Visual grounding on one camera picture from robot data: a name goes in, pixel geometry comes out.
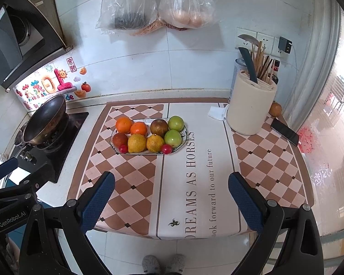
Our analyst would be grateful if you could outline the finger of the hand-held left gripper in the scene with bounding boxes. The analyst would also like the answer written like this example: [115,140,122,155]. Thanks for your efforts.
[0,178,43,207]
[0,157,19,191]

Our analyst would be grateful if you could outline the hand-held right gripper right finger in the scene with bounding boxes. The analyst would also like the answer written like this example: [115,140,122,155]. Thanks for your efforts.
[228,172,324,275]

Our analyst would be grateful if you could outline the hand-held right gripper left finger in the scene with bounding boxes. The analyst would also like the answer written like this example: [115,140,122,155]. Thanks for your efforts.
[17,171,116,275]

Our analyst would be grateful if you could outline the dark red round fruit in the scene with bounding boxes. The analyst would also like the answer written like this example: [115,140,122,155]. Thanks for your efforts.
[112,132,129,147]

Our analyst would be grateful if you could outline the yellow lemon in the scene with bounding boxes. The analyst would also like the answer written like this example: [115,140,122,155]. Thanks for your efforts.
[146,135,165,153]
[128,134,147,153]

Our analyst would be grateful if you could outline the bright orange tangerine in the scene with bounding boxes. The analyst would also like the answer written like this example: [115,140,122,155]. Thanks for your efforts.
[115,117,133,134]
[130,122,148,136]

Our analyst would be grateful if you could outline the floral white plate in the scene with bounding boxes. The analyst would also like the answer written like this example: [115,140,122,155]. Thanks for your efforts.
[110,118,188,156]

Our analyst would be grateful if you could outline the green apple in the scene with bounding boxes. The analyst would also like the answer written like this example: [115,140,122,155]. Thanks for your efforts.
[164,129,182,148]
[168,116,185,131]

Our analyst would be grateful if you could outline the person's left forearm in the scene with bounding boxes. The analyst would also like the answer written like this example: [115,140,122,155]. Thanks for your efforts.
[4,233,25,267]

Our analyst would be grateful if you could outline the checkered printed table mat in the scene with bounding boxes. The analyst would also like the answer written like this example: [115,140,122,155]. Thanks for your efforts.
[67,97,314,239]

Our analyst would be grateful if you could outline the black gas stove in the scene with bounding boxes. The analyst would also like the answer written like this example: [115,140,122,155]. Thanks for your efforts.
[13,112,89,184]

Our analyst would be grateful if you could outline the black frying pan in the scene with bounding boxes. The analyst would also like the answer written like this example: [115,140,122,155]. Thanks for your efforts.
[22,94,67,146]

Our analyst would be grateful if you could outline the grey fuzzy slipper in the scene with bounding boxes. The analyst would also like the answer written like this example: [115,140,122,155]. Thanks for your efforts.
[142,254,161,274]
[168,253,187,274]

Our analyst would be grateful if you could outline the black smartphone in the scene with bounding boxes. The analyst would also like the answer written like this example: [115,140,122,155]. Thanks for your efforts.
[270,118,300,146]

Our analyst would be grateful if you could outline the red paper-cut door decal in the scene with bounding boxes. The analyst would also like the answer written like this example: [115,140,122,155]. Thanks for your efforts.
[298,126,316,154]

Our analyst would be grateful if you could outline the white crumpled tissue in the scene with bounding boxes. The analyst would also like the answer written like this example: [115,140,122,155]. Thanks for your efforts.
[208,105,230,121]

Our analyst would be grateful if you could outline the cream knife holder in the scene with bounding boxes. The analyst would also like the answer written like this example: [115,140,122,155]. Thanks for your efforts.
[226,70,277,136]

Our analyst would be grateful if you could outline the brown red apple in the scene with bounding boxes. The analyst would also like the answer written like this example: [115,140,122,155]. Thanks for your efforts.
[150,119,169,137]

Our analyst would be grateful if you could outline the brownish orange fruit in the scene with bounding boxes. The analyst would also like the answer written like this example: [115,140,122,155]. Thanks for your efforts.
[269,102,282,117]

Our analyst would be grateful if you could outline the frosted glass sliding door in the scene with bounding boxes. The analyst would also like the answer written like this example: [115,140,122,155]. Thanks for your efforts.
[302,6,344,264]

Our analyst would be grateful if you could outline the black range hood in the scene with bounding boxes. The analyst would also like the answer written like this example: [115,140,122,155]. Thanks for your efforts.
[0,0,73,95]

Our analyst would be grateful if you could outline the dark sauce bottle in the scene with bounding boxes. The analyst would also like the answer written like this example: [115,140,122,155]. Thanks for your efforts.
[271,59,281,85]

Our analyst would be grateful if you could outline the bundle of wooden chopsticks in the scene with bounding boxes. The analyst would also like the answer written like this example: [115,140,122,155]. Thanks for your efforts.
[252,41,274,83]

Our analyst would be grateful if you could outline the black charger plug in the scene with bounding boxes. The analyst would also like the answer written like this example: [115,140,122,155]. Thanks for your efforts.
[278,36,293,54]

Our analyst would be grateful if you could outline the metal ladle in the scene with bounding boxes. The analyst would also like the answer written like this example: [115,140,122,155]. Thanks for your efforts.
[237,34,260,46]

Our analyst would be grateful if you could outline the clear plastic bag dark contents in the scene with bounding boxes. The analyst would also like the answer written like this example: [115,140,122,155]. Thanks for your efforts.
[96,0,158,36]

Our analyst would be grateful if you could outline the clear plastic bag pale contents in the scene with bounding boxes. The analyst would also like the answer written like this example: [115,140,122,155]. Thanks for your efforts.
[158,0,215,30]

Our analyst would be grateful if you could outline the large colourful letter wall sticker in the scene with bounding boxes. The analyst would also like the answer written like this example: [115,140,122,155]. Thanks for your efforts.
[14,64,75,111]

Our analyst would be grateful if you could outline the dark handled knife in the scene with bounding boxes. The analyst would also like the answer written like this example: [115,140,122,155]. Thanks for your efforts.
[238,47,258,84]

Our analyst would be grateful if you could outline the grey ribbed door frame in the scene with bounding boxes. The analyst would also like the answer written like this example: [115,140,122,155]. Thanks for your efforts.
[282,0,342,129]

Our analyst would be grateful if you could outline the white wall socket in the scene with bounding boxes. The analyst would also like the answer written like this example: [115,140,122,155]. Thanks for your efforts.
[236,28,258,50]
[256,33,275,55]

